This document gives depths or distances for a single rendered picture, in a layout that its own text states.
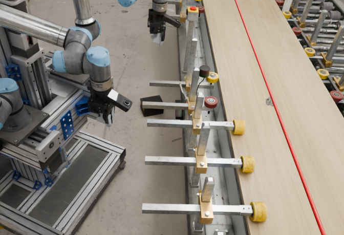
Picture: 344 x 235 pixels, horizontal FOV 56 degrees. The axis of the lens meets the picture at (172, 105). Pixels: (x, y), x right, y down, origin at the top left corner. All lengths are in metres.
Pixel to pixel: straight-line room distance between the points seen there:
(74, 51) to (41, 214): 1.40
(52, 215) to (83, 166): 0.41
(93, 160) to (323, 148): 1.57
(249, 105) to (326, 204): 0.70
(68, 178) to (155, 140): 0.87
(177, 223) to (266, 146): 0.98
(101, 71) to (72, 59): 0.10
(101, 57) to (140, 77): 2.47
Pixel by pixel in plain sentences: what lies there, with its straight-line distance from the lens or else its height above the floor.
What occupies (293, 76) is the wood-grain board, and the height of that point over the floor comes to 0.90.
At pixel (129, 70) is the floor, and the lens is 3.66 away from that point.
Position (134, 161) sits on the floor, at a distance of 2.74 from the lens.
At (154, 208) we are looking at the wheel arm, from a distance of 1.40.
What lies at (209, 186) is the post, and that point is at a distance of 1.33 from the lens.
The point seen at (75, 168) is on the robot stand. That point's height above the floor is 0.21.
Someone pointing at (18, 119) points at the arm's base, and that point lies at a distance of 1.62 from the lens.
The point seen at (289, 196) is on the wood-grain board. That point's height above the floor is 0.90.
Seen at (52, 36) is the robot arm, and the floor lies 1.54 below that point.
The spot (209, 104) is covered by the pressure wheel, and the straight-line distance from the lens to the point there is 1.93.
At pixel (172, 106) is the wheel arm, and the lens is 1.95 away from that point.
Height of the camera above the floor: 2.17
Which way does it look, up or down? 42 degrees down
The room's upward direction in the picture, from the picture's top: 6 degrees clockwise
